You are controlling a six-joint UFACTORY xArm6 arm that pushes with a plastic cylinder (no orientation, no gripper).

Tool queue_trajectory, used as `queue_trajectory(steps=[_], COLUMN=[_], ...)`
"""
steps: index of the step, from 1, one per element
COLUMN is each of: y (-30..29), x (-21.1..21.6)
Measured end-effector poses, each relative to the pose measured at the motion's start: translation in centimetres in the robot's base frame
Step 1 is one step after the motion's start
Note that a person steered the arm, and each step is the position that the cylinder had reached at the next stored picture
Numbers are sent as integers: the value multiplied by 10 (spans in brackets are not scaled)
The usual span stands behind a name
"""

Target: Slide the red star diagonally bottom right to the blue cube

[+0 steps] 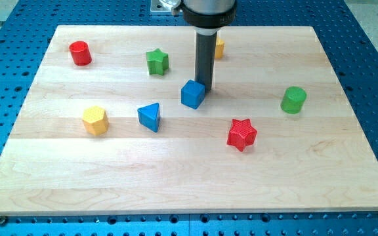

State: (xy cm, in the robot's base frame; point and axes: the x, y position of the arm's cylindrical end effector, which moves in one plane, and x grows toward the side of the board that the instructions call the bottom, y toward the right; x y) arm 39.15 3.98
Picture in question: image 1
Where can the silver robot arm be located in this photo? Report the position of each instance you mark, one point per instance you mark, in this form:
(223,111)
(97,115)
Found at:
(207,17)

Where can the green star block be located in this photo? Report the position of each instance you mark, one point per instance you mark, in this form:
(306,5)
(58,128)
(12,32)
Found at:
(157,62)

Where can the blue cube block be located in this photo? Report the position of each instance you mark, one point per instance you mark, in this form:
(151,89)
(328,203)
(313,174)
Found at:
(192,94)

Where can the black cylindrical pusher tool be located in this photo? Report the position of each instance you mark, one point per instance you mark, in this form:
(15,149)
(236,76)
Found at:
(205,58)

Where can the green cylinder block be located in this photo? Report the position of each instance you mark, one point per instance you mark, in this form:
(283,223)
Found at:
(293,100)

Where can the red star block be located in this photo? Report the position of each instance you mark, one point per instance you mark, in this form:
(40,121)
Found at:
(241,134)

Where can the yellow hexagon block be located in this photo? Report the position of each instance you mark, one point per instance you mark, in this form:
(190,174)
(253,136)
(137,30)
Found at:
(95,120)

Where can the blue triangle block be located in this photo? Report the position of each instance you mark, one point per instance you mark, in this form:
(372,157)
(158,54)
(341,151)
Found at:
(149,116)

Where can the red cylinder block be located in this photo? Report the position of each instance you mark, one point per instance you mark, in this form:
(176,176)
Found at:
(80,53)

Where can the light wooden board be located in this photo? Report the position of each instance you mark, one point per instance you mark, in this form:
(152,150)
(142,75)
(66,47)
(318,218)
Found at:
(316,160)

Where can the yellow block behind tool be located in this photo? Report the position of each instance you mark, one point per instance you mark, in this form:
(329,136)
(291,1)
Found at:
(219,48)

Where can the silver metal mounting bracket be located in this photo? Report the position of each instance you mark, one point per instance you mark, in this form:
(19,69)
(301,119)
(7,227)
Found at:
(161,6)

